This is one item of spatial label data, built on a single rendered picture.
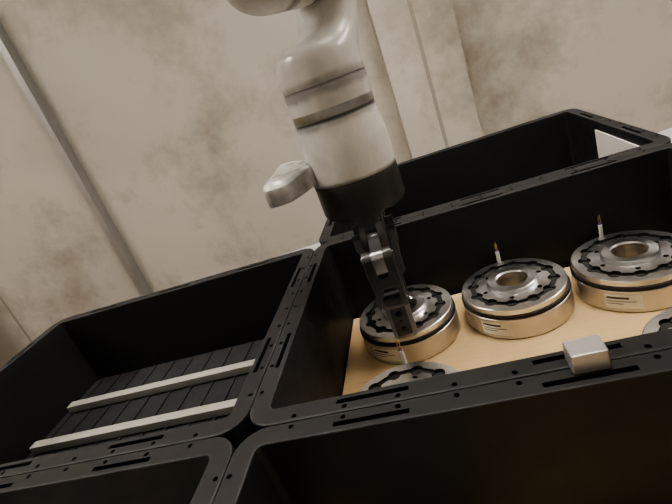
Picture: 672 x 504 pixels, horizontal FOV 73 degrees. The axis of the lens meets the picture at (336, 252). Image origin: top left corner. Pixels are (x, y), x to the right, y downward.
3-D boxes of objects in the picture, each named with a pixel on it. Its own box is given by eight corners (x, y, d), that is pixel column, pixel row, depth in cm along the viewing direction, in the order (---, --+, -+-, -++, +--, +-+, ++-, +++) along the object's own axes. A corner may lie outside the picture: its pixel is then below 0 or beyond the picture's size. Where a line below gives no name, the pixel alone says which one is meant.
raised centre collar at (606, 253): (642, 238, 45) (641, 232, 45) (673, 257, 40) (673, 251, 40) (590, 252, 46) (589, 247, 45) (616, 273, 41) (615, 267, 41)
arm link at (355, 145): (283, 186, 45) (259, 125, 43) (391, 149, 43) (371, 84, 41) (266, 213, 37) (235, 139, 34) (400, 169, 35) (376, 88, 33)
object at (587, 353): (600, 352, 24) (597, 333, 23) (612, 368, 22) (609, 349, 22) (564, 359, 24) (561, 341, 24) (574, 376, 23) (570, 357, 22)
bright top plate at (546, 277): (547, 253, 49) (546, 248, 49) (586, 298, 40) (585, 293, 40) (456, 278, 51) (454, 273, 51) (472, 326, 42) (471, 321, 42)
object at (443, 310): (443, 279, 52) (442, 275, 52) (462, 325, 43) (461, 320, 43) (360, 303, 54) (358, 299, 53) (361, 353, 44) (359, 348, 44)
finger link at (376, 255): (355, 227, 39) (363, 246, 40) (361, 262, 35) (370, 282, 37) (382, 218, 38) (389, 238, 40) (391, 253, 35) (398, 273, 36)
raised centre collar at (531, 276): (529, 266, 47) (528, 261, 47) (545, 288, 43) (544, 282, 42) (482, 278, 48) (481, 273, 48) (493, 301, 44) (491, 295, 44)
